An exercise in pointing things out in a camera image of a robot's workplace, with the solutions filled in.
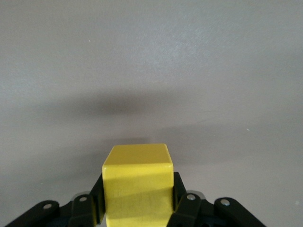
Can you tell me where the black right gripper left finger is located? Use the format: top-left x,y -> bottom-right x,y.
4,174 -> 106,227

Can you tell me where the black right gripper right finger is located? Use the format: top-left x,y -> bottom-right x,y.
165,172 -> 263,227

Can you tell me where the yellow wooden block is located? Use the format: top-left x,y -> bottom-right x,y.
101,143 -> 175,227

